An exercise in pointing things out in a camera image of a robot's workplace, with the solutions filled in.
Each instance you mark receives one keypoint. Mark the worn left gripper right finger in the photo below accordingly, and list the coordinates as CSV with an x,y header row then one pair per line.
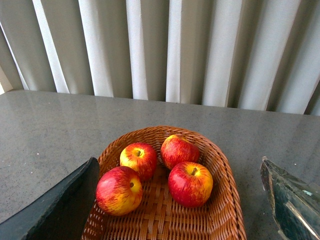
x,y
295,205

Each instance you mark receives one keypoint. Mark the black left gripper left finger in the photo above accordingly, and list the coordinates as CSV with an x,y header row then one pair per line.
x,y
61,212

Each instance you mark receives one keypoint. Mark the red yellow apple front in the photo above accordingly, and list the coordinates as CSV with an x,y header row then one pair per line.
x,y
190,184

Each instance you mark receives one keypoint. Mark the red yellow apple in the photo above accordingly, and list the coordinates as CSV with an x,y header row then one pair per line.
x,y
190,184
141,157
177,149

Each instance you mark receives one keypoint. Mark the red yellow apple back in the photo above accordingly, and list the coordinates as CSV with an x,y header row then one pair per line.
x,y
177,149

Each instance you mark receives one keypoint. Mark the red apple in basket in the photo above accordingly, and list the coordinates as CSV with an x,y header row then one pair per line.
x,y
119,191

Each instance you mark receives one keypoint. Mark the red yellow apple far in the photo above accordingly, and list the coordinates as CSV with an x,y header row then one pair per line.
x,y
141,157

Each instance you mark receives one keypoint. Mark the grey pleated curtain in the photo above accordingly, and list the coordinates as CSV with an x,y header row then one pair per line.
x,y
248,54

